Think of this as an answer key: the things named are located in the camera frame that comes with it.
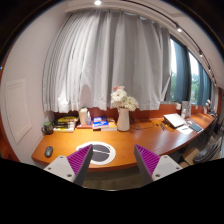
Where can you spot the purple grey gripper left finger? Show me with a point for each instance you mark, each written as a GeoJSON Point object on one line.
{"type": "Point", "coordinates": [73, 167]}

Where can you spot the white ceramic vase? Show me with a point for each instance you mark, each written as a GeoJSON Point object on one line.
{"type": "Point", "coordinates": [123, 123]}

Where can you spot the white flower bouquet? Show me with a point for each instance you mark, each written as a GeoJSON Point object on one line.
{"type": "Point", "coordinates": [120, 99]}

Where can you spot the dark green mug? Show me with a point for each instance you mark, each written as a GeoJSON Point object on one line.
{"type": "Point", "coordinates": [48, 128]}

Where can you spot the white tissue box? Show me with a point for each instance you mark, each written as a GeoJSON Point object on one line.
{"type": "Point", "coordinates": [83, 116]}

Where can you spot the dark tablet on desk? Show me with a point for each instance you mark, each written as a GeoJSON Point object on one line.
{"type": "Point", "coordinates": [196, 127]}

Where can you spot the small clear bottle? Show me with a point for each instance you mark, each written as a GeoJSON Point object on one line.
{"type": "Point", "coordinates": [88, 118]}

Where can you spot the dark grey computer mouse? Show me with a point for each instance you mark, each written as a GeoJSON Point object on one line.
{"type": "Point", "coordinates": [48, 151]}

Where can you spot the white curtain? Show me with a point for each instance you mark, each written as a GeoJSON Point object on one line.
{"type": "Point", "coordinates": [97, 50]}

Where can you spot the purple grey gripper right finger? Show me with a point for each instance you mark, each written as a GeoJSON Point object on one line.
{"type": "Point", "coordinates": [153, 167]}

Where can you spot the stack of yellow black books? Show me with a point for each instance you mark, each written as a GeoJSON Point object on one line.
{"type": "Point", "coordinates": [65, 124]}

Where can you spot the round white grey mouse pad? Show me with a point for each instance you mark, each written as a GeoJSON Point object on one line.
{"type": "Point", "coordinates": [103, 153]}

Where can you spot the blue book stack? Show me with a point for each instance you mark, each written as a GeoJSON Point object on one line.
{"type": "Point", "coordinates": [104, 124]}

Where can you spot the white laptop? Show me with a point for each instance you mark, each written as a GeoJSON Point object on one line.
{"type": "Point", "coordinates": [175, 120]}

